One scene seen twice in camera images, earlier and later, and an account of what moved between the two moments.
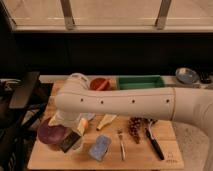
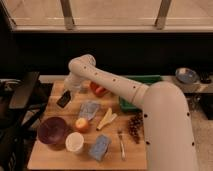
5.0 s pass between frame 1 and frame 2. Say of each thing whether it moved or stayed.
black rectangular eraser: moved
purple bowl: stayed
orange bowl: stayed
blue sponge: stayed
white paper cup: stayed
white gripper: moved
